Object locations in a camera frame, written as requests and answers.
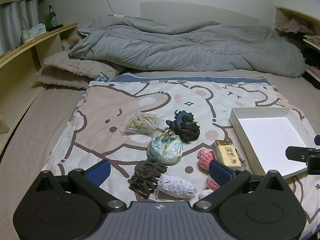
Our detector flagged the silver tassel cord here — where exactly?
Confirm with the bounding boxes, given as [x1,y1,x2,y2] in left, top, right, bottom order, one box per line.
[236,150,248,170]

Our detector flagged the pink white crochet toy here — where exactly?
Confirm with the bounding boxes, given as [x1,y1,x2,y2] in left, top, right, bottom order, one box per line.
[197,148,222,200]

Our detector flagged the clear bag of hair ties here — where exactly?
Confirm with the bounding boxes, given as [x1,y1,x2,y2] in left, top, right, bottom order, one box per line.
[120,112,163,137]

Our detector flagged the grey curtain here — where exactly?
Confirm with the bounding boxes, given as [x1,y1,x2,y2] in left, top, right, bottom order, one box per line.
[0,0,39,57]

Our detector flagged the grey crochet yarn bundle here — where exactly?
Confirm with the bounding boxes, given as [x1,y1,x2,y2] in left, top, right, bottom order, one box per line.
[156,174,198,200]

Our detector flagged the pink crumpled clothes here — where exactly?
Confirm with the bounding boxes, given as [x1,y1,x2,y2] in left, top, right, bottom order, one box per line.
[275,17,315,35]

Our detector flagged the brown hair claw clip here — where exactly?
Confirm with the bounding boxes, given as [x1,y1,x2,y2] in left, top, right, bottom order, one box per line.
[127,159,167,199]

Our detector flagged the bear printed blanket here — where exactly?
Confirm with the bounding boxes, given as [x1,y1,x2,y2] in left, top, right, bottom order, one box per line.
[41,71,320,233]

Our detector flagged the pink folded cloth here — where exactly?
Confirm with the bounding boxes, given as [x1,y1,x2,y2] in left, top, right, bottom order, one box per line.
[305,64,320,77]

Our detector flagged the curved wooden shelf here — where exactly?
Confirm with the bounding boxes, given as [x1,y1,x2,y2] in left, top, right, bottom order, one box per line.
[0,22,78,155]

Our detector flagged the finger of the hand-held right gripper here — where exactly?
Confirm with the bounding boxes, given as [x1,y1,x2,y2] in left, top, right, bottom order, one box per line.
[286,145,320,176]

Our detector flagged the yellow tissue pack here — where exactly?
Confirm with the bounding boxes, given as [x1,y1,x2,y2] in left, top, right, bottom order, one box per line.
[211,139,242,167]

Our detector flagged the wooden shelf with clothes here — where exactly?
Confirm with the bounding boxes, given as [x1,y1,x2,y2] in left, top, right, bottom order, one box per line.
[274,6,320,90]

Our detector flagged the beige bed sheet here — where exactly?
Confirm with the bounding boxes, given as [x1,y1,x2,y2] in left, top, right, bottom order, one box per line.
[0,70,320,240]

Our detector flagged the dark blue brown crochet scrunchie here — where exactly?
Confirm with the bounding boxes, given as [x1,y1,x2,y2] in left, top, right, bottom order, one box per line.
[165,109,201,143]

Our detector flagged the tissue box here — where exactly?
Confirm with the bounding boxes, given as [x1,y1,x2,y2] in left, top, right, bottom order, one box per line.
[22,24,47,40]

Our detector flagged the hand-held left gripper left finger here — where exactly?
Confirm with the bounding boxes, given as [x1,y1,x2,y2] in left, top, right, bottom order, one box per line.
[35,159,127,210]

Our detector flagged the white cardboard box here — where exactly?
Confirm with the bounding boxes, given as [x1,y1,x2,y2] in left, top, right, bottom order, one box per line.
[229,107,317,180]

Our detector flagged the beige fluffy pillows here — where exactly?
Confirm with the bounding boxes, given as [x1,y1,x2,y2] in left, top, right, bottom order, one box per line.
[32,36,125,89]

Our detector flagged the beige folded clothes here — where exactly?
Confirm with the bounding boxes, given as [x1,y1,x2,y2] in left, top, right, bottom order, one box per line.
[303,34,320,48]

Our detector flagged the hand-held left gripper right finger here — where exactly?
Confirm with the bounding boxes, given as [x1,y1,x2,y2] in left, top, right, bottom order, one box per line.
[195,160,289,209]

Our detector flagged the light blue brocade pouch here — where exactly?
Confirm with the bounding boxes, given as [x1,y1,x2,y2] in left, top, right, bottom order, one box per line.
[147,129,183,165]

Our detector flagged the grey duvet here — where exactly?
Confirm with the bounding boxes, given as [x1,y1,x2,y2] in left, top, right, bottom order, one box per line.
[69,16,307,78]

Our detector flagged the white headboard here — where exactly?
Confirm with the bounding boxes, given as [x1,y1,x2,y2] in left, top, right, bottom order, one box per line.
[140,2,260,25]

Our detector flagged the green glass bottle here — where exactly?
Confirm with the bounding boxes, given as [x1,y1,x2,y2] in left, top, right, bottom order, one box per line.
[46,4,56,32]

